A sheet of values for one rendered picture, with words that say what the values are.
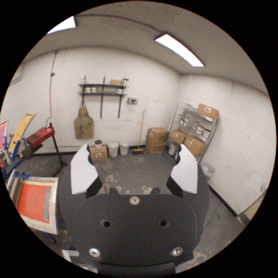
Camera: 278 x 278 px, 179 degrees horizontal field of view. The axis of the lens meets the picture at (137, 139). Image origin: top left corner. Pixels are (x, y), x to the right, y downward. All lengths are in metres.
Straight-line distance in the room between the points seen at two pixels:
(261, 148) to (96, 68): 4.20
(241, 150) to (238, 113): 0.86
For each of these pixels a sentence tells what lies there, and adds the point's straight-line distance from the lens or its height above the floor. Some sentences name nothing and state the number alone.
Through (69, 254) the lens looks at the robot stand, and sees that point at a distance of 1.76.
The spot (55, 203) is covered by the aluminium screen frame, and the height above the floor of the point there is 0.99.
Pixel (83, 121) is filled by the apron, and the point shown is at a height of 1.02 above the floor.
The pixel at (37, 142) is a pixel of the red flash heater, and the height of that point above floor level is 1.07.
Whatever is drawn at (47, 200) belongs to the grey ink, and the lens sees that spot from 1.05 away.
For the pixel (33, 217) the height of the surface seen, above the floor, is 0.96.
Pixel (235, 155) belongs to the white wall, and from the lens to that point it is 2.64.
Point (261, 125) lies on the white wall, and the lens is 2.69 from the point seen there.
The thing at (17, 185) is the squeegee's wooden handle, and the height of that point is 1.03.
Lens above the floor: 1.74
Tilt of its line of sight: 28 degrees down
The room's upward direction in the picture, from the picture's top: 10 degrees clockwise
